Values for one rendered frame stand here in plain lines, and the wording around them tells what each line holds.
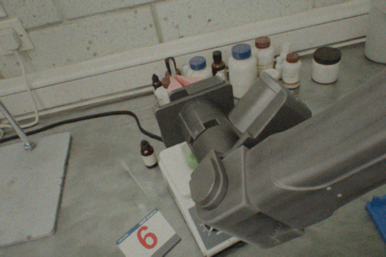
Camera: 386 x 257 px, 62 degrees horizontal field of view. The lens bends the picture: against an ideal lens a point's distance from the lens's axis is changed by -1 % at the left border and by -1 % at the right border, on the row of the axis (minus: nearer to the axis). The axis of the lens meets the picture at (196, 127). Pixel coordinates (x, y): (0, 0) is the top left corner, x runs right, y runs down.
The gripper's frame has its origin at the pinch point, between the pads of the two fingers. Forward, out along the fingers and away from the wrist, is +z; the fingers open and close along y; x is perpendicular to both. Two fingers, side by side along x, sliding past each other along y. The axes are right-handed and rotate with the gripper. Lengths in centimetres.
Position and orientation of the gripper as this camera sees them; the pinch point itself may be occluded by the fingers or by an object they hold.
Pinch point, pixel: (175, 82)
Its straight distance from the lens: 48.1
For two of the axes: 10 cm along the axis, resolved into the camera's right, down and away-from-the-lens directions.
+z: -3.6, -5.9, 7.3
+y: -9.2, 3.5, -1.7
